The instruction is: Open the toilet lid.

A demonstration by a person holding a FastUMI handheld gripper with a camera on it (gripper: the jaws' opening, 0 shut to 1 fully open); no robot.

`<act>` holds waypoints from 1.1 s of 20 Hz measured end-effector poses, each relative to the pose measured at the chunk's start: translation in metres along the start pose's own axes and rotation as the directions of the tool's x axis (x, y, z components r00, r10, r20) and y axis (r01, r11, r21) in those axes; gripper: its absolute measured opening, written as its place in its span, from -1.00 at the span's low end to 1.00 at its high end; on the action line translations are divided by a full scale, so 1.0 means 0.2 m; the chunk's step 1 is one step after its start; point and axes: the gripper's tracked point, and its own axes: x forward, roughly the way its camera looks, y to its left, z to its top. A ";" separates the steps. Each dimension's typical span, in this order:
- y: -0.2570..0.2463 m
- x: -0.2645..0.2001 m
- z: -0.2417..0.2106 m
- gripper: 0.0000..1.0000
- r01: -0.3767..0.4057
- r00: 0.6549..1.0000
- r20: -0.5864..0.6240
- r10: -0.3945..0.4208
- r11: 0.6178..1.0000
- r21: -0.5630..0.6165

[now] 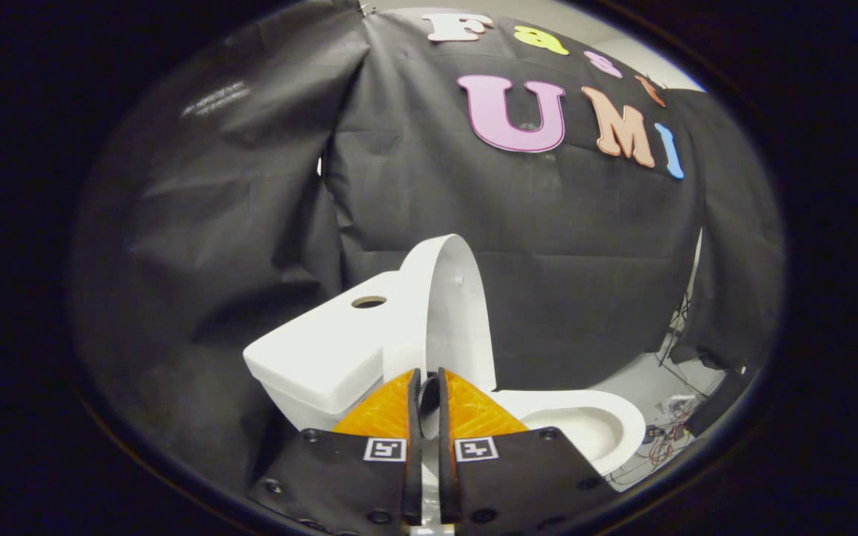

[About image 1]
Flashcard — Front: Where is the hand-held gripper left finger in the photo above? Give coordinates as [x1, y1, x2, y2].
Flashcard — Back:
[245, 368, 424, 536]

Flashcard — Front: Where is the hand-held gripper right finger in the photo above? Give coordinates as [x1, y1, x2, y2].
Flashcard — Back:
[436, 368, 616, 536]

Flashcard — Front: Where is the white toilet lid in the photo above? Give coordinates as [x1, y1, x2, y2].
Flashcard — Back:
[383, 234, 497, 395]

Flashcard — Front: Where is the white toilet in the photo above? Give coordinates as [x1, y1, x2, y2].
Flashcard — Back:
[243, 270, 647, 477]

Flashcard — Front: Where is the white toilet seat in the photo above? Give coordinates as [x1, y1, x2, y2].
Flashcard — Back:
[489, 389, 647, 477]

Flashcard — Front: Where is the white tank cover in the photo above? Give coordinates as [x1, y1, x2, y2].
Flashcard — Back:
[243, 270, 404, 415]

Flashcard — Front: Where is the black backdrop cloth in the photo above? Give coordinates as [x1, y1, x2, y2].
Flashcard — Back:
[71, 0, 786, 492]

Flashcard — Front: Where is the black box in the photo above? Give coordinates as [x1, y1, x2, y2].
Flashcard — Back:
[686, 368, 754, 438]

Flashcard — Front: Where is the tangle of floor cables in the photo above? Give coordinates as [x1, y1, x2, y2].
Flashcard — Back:
[611, 298, 720, 488]

